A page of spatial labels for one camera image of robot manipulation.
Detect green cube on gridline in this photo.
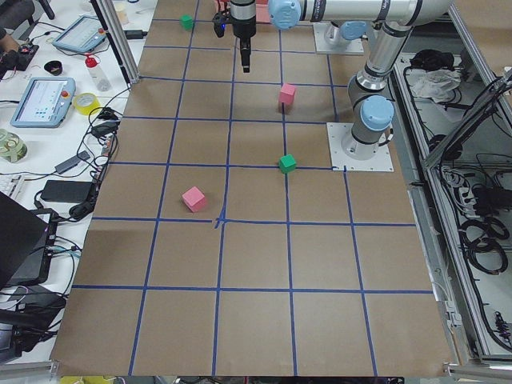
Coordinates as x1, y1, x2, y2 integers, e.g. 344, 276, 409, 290
278, 154, 297, 174

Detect aluminium frame post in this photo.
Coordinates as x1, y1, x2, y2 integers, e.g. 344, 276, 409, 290
90, 0, 140, 86

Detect black small bowl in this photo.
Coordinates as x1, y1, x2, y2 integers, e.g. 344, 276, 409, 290
43, 60, 63, 76

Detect grey usb hub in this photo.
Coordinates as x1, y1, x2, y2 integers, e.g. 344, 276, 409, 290
54, 150, 90, 174

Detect pale green tape rolls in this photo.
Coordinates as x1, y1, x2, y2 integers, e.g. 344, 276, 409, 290
0, 129, 27, 163

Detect clear squeeze bottle red cap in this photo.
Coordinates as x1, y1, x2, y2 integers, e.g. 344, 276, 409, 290
85, 54, 111, 92

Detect lower blue teach pendant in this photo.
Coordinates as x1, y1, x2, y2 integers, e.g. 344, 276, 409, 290
10, 77, 76, 128

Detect green cube far corner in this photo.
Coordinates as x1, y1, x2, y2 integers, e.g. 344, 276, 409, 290
179, 14, 194, 30

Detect black power adapter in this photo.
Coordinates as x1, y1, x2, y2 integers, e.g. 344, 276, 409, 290
41, 180, 93, 203

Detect blue teach pendant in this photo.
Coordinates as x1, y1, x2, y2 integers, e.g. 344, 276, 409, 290
52, 15, 106, 54
10, 77, 76, 128

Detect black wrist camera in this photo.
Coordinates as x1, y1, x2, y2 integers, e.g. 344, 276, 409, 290
212, 12, 226, 38

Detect black laptop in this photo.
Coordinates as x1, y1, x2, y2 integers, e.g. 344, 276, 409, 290
1, 194, 57, 288

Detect upper blue teach pendant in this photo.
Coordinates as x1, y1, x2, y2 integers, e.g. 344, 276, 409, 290
52, 15, 106, 54

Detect white crumpled cloth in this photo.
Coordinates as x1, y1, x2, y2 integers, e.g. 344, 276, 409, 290
411, 69, 462, 102

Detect pink plastic bin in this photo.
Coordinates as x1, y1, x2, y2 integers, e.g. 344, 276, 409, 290
255, 0, 270, 23

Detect pink cube near base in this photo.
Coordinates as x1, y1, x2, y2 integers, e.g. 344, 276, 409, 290
278, 83, 297, 114

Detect yellow tape roll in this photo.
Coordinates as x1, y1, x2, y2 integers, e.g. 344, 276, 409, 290
72, 93, 101, 116

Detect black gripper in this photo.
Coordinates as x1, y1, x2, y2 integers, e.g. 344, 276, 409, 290
230, 0, 256, 73

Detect pink cube front left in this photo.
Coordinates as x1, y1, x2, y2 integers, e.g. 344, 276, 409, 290
182, 186, 207, 213

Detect coiled black cables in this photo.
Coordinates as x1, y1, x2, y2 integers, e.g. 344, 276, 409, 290
458, 218, 510, 278

